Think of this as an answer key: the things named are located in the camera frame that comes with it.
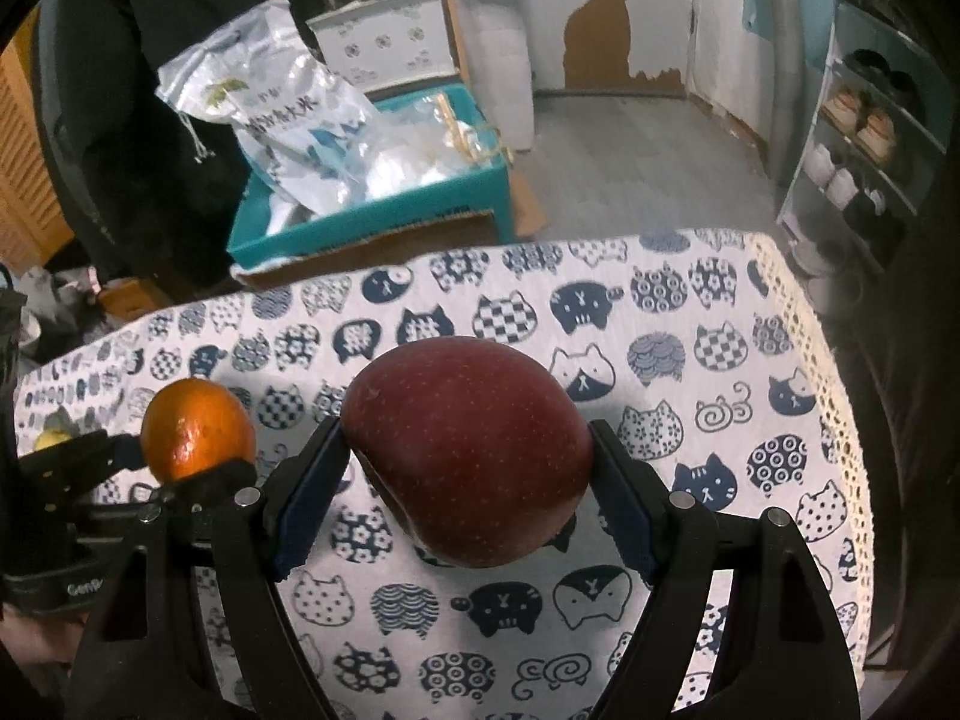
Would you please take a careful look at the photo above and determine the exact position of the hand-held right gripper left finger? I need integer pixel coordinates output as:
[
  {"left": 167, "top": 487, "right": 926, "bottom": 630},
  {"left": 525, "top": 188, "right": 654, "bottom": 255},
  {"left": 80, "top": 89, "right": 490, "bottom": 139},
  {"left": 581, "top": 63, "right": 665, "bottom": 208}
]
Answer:
[{"left": 71, "top": 418, "right": 351, "bottom": 720}]

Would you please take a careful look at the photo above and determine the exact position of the small wooden box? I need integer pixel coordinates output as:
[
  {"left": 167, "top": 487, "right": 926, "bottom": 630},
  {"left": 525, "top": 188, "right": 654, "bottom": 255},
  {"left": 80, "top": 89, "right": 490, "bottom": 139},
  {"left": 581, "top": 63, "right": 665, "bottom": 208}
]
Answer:
[{"left": 97, "top": 281, "right": 155, "bottom": 318}]

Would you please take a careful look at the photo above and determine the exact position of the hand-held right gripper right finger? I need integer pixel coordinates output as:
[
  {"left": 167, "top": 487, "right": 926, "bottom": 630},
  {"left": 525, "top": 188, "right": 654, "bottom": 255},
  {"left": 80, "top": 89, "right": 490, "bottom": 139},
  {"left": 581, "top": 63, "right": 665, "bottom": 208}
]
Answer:
[{"left": 591, "top": 422, "right": 860, "bottom": 720}]

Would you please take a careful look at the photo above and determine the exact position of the shoe rack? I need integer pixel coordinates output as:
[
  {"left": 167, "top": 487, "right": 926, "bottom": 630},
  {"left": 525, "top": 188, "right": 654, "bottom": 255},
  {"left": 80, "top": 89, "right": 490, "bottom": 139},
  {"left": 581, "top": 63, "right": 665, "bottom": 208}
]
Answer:
[{"left": 776, "top": 0, "right": 950, "bottom": 278}]

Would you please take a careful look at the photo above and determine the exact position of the orange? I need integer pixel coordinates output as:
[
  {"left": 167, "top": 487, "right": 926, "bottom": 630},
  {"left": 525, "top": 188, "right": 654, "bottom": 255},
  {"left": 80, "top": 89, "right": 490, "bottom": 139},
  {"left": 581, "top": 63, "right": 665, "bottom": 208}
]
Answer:
[{"left": 141, "top": 379, "right": 257, "bottom": 482}]

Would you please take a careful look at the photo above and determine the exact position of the white printed storage box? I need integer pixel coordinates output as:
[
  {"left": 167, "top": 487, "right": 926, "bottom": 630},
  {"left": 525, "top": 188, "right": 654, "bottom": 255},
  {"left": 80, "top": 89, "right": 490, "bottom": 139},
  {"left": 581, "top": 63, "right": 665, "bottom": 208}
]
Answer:
[{"left": 307, "top": 0, "right": 458, "bottom": 85}]

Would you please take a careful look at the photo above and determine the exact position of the black shoe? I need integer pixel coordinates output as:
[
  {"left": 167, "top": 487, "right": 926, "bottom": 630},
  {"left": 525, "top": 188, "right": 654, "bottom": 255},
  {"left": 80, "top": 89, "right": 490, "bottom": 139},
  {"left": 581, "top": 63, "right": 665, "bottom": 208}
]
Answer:
[{"left": 842, "top": 190, "right": 902, "bottom": 242}]

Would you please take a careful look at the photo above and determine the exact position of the teal cardboard box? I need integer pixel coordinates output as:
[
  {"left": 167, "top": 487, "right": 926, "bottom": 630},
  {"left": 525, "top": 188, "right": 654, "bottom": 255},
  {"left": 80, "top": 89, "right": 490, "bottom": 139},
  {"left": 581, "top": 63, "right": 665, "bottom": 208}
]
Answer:
[{"left": 226, "top": 82, "right": 515, "bottom": 271}]

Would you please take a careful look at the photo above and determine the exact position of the wooden shelf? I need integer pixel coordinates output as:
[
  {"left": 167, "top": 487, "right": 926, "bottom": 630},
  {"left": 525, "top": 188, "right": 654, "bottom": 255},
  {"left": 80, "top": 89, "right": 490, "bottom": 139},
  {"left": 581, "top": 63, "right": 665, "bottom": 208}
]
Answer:
[{"left": 255, "top": 0, "right": 473, "bottom": 95}]

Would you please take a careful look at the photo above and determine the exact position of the wooden louvered cabinet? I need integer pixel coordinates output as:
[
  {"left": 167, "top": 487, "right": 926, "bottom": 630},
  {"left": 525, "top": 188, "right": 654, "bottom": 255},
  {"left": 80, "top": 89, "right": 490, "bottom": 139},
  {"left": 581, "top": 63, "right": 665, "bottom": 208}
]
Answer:
[{"left": 0, "top": 52, "right": 76, "bottom": 263}]

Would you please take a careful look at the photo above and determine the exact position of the beige shoe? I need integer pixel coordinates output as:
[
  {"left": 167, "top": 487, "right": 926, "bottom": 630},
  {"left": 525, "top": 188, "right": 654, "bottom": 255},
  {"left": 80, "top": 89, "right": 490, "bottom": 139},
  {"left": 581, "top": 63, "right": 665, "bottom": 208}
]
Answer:
[
  {"left": 823, "top": 86, "right": 861, "bottom": 130},
  {"left": 857, "top": 109, "right": 899, "bottom": 160}
]

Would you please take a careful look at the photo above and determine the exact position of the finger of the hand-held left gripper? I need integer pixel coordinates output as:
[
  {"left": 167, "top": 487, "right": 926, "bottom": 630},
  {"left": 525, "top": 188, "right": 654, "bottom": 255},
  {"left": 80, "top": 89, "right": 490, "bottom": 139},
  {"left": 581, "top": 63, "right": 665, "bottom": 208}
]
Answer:
[
  {"left": 142, "top": 461, "right": 260, "bottom": 522},
  {"left": 19, "top": 431, "right": 147, "bottom": 503}
]

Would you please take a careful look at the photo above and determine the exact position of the cat print tablecloth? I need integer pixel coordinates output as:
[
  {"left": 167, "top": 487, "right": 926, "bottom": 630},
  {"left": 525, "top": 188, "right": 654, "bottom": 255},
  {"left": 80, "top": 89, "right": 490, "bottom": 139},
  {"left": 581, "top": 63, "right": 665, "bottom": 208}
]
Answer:
[{"left": 15, "top": 229, "right": 875, "bottom": 720}]

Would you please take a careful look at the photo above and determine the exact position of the clear plastic bag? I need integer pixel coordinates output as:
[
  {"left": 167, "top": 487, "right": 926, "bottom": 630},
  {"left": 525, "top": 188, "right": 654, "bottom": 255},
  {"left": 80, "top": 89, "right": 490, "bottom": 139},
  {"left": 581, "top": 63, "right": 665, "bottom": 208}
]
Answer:
[{"left": 360, "top": 94, "right": 512, "bottom": 196}]

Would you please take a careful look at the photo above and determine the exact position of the dark jacket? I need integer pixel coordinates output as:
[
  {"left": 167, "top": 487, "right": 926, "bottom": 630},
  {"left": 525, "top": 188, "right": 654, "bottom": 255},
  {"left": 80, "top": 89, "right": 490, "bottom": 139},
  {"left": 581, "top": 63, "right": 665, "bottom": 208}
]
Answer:
[{"left": 37, "top": 0, "right": 263, "bottom": 293}]

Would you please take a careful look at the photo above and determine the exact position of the white printed rice bag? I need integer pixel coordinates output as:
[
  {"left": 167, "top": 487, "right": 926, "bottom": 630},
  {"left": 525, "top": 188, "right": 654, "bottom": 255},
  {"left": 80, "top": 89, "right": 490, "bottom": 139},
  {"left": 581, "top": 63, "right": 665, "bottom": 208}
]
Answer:
[{"left": 155, "top": 0, "right": 383, "bottom": 220}]

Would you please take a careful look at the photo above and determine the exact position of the red apple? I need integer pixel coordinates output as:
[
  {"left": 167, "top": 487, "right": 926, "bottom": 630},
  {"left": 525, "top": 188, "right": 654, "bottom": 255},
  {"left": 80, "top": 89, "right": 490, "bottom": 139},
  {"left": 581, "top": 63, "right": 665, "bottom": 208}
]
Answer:
[{"left": 341, "top": 337, "right": 597, "bottom": 569}]

